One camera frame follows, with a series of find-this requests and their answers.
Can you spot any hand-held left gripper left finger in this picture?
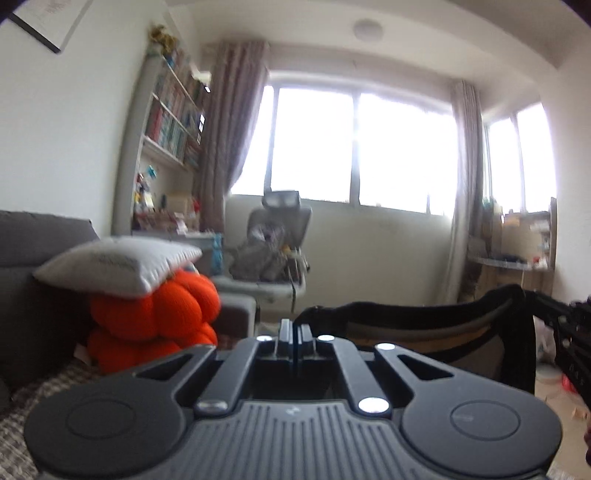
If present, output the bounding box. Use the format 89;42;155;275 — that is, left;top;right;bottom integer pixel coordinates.
134;319;295;418

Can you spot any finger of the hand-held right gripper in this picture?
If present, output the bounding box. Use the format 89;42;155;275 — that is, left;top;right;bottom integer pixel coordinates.
526;292;575;324

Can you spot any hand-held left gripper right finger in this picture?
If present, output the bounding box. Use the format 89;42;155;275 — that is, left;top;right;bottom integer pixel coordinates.
295;324;458;418

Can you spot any black top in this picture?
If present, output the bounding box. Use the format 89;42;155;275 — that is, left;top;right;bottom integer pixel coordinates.
293;284;539;395

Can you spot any wooden shelf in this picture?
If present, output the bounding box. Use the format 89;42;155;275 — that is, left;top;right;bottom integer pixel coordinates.
466;198;557;301

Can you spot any grey backpack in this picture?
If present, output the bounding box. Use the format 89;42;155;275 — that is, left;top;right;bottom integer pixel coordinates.
231;222;296;282

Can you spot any teal bag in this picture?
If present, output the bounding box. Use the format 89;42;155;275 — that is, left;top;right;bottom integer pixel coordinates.
210;233;225;278

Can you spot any white desk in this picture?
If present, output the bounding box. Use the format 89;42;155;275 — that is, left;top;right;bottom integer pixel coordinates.
182;231;227;278

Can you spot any orange plush cushion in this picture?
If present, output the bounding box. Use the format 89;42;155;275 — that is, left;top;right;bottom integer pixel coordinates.
88;270;221;374

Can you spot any grey office chair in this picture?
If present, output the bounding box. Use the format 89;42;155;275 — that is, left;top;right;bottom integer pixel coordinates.
217;190;312;319

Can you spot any grey curtain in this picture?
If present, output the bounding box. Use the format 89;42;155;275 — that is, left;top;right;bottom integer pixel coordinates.
445;80;485;303
198;41;271;234

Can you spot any white pillow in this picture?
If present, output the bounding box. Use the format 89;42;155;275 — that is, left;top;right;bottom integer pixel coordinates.
33;236;204;297

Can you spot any window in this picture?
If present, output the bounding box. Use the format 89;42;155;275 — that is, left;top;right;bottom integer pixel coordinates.
231;69;557;217

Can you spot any white bookshelf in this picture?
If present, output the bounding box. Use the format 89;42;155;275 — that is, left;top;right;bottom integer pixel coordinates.
113;25;213;236

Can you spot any grey sofa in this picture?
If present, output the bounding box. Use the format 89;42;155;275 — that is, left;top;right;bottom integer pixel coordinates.
0;210;257;407

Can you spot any grey checked quilt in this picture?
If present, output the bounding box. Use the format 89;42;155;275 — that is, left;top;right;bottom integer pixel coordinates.
0;357;107;480

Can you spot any wall poster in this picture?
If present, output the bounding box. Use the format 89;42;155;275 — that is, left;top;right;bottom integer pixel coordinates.
9;0;90;54

